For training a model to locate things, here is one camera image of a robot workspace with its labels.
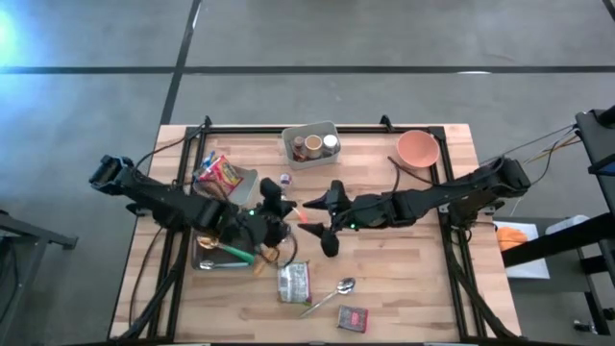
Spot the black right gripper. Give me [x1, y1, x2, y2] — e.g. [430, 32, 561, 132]
[297, 180, 403, 259]

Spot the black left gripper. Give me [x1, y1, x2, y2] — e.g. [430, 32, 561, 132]
[221, 177, 298, 251]

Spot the dark brown spice jar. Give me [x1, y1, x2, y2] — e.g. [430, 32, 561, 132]
[292, 135, 308, 162]

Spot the gold spoon with green handle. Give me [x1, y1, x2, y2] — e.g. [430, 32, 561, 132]
[196, 234, 256, 265]

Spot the spice jar with tan lid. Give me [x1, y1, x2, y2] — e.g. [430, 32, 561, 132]
[305, 134, 324, 161]

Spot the spice jar with white lid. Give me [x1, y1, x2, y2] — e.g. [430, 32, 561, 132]
[321, 133, 339, 158]

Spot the dark brown plastic tray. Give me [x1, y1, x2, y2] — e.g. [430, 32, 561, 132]
[190, 230, 258, 272]

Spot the spoon with light blue handle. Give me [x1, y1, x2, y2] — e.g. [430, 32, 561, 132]
[198, 259, 251, 271]

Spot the white plastic storage bin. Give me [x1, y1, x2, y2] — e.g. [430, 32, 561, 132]
[279, 119, 342, 172]
[191, 165, 259, 208]

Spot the plain all-metal spoon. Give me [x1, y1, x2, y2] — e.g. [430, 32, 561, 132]
[297, 276, 357, 320]

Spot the silver snack bag red edge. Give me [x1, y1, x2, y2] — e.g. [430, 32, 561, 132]
[277, 260, 313, 305]

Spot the red and gold tin box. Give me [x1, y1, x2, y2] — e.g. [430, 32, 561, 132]
[335, 303, 370, 334]

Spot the salmon pink bowl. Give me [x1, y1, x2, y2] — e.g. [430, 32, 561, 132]
[395, 129, 441, 170]

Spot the orange fabric item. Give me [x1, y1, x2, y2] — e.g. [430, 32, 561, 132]
[495, 225, 529, 253]

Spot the white paper sheet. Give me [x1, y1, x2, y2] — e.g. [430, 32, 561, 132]
[493, 219, 552, 281]

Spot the black overhead beam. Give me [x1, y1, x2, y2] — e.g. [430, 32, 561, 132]
[501, 211, 615, 269]

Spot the white plastic container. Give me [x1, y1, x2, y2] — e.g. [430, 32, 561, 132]
[544, 213, 591, 236]

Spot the grey metal stand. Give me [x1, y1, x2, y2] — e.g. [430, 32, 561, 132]
[0, 209, 80, 346]

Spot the black desk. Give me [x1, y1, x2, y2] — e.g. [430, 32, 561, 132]
[574, 104, 615, 337]

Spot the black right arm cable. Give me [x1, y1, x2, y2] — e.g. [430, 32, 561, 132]
[386, 156, 436, 198]

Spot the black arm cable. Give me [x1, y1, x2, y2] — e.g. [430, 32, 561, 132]
[386, 156, 436, 198]
[134, 136, 299, 269]

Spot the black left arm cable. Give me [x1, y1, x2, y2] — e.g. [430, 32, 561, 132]
[134, 136, 299, 269]

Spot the bundle of thin wires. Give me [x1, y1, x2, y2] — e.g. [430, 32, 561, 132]
[523, 122, 580, 167]

